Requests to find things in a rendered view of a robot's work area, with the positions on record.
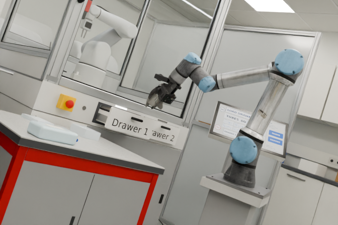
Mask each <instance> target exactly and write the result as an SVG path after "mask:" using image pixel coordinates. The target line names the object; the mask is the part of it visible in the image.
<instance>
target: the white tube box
mask: <svg viewBox="0 0 338 225"><path fill-rule="evenodd" d="M70 131H72V132H74V133H76V134H77V135H79V136H81V137H83V138H86V139H91V140H95V141H99V138H100V135H101V133H99V132H97V131H95V130H92V129H90V128H88V127H85V126H81V125H77V124H73V123H72V124H71V127H70Z"/></svg>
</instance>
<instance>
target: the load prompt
mask: <svg viewBox="0 0 338 225"><path fill-rule="evenodd" d="M225 112H227V113H230V114H233V115H236V116H239V117H242V118H245V119H248V120H249V118H250V116H251V115H250V114H247V113H244V112H241V111H238V110H235V109H232V108H229V107H226V111H225Z"/></svg>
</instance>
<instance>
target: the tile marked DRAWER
mask: <svg viewBox="0 0 338 225"><path fill-rule="evenodd" d="M223 134H226V135H229V136H232V137H235V138H236V136H237V132H234V131H231V130H228V129H225V128H224V130H223Z"/></svg>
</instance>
